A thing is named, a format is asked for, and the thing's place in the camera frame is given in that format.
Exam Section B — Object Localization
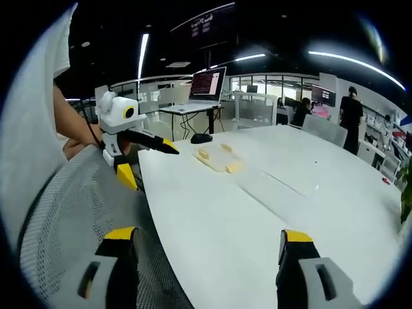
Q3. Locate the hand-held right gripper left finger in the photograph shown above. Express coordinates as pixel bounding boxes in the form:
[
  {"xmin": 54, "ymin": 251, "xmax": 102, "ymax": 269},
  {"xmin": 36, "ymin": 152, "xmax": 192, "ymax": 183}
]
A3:
[{"xmin": 74, "ymin": 226, "xmax": 140, "ymax": 309}]

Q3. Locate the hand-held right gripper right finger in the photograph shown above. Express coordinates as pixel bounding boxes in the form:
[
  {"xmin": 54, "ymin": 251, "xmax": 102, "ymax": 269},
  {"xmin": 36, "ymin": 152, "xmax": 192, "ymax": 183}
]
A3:
[{"xmin": 276, "ymin": 229, "xmax": 365, "ymax": 309}]

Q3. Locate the beige plastic buckle part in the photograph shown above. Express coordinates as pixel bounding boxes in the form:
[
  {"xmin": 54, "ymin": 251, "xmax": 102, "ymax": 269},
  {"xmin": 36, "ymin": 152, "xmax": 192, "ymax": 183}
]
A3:
[{"xmin": 192, "ymin": 145, "xmax": 216, "ymax": 165}]

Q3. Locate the clear tray with yellow items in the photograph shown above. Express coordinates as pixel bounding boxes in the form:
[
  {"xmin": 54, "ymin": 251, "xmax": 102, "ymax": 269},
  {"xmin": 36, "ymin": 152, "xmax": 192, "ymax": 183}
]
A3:
[{"xmin": 214, "ymin": 143, "xmax": 245, "ymax": 175}]

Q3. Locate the black computer mouse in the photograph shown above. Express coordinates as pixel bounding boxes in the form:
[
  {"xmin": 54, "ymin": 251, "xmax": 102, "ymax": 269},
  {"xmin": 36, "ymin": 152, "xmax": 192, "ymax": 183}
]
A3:
[{"xmin": 190, "ymin": 133, "xmax": 214, "ymax": 145}]

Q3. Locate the white standing desk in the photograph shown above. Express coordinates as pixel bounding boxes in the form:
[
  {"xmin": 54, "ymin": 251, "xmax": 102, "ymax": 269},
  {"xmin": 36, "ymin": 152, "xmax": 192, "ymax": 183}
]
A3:
[{"xmin": 158, "ymin": 103, "xmax": 226, "ymax": 142}]

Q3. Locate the grey mesh office chair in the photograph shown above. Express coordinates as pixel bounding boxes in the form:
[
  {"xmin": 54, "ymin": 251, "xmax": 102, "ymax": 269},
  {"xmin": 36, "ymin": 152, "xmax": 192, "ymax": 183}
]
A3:
[{"xmin": 18, "ymin": 144, "xmax": 194, "ymax": 309}]

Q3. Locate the long ceiling light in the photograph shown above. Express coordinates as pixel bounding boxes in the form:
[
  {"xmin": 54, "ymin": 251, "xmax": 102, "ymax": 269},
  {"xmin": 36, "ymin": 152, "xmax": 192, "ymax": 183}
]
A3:
[
  {"xmin": 308, "ymin": 50, "xmax": 406, "ymax": 91},
  {"xmin": 234, "ymin": 53, "xmax": 267, "ymax": 62},
  {"xmin": 138, "ymin": 32, "xmax": 150, "ymax": 80}
]

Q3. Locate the silver laptop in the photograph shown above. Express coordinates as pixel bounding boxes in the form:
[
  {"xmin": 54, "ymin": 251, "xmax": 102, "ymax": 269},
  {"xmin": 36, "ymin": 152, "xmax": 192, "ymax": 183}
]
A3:
[{"xmin": 165, "ymin": 66, "xmax": 227, "ymax": 114}]

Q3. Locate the person in white shirt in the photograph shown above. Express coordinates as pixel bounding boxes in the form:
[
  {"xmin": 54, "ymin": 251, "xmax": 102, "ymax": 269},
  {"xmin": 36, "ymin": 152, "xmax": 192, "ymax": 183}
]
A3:
[{"xmin": 0, "ymin": 3, "xmax": 79, "ymax": 232}]

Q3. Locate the white office chair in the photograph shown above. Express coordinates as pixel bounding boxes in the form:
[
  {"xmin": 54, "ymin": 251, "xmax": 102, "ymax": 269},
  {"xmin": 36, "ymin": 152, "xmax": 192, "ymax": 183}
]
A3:
[
  {"xmin": 302, "ymin": 114, "xmax": 349, "ymax": 148},
  {"xmin": 379, "ymin": 150, "xmax": 402, "ymax": 183},
  {"xmin": 234, "ymin": 92, "xmax": 278, "ymax": 130}
]

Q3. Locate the hanging dark display screen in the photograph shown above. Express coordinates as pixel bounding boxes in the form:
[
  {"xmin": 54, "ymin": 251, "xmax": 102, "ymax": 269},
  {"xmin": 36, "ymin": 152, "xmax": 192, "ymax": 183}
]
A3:
[{"xmin": 169, "ymin": 2, "xmax": 239, "ymax": 52}]

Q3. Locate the green plant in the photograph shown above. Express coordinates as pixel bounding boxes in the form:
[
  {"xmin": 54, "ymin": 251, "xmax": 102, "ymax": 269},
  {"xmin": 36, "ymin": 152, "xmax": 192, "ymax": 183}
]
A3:
[{"xmin": 398, "ymin": 160, "xmax": 412, "ymax": 225}]

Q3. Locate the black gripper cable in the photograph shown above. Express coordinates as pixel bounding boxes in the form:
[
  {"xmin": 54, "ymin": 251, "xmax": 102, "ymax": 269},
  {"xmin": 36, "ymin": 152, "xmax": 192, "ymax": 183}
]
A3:
[{"xmin": 81, "ymin": 108, "xmax": 104, "ymax": 149}]

